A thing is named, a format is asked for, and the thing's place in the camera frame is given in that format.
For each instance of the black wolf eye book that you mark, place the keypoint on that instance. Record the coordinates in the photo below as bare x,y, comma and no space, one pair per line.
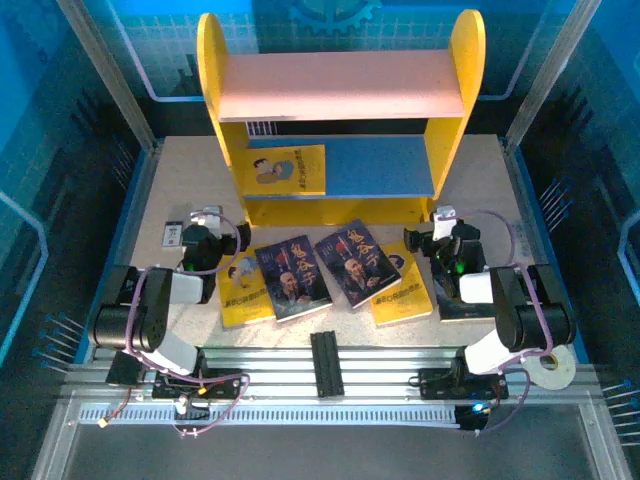
450,307

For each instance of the dark old man portrait book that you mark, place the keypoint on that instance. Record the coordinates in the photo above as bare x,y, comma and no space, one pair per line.
290,280
357,265

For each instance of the yellow book blue-shirt boy cover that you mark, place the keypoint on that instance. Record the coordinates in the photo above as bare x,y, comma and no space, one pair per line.
405,305
240,305

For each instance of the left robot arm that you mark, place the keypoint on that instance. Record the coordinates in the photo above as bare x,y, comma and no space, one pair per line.
150,300

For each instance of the small white card box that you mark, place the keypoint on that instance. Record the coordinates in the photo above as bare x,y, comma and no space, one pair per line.
173,234

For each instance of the yellow book backpack man cover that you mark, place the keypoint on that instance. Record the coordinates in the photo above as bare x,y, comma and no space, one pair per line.
285,170

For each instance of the black rectangular power box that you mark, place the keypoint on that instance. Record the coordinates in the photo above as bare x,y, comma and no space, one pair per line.
122,370

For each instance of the white tape roll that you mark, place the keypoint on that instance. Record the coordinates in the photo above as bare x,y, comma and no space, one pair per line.
547,377

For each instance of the yellow bookshelf with pink shelf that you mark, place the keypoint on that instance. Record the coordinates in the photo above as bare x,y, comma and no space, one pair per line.
350,85

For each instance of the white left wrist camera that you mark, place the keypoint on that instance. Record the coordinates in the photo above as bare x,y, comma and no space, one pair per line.
207,219

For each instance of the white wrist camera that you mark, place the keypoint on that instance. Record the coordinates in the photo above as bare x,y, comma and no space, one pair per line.
207,219
443,222

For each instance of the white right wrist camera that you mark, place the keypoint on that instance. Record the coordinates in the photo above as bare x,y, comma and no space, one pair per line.
443,222

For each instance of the aluminium rail bed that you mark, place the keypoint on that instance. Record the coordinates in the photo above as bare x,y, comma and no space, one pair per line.
390,360

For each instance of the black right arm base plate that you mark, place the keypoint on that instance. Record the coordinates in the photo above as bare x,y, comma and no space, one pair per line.
435,387

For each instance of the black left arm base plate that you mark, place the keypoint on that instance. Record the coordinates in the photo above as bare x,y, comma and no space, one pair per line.
225,387

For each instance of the black extrusion bracket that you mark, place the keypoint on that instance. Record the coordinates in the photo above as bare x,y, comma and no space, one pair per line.
327,362

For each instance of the aluminium frame post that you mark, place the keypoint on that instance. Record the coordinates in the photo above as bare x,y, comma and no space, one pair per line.
545,75
110,80

